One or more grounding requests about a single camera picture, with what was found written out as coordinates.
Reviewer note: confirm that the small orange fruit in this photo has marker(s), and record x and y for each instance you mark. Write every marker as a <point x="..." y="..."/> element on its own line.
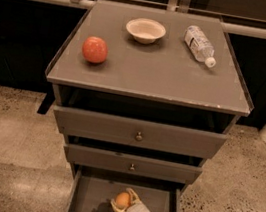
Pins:
<point x="122" y="200"/>

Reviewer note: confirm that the brass top drawer knob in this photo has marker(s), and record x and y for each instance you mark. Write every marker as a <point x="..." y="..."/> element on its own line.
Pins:
<point x="139" y="136"/>

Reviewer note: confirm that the grey middle drawer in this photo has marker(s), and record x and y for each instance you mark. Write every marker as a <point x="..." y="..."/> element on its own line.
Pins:
<point x="121" y="162"/>

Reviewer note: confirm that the grey top drawer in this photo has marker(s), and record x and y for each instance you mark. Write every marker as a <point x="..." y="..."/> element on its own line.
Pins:
<point x="119" y="129"/>

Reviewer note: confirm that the grey wooden drawer cabinet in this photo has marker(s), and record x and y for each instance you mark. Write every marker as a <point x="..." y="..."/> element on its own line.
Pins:
<point x="160" y="82"/>

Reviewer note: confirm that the red apple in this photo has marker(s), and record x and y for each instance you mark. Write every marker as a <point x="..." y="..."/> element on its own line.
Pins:
<point x="94" y="50"/>

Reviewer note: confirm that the beige paper bowl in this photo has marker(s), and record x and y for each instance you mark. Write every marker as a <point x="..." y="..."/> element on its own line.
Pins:
<point x="145" y="31"/>

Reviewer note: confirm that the clear plastic water bottle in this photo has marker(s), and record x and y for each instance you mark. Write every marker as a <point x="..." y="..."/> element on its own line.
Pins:
<point x="200" y="46"/>

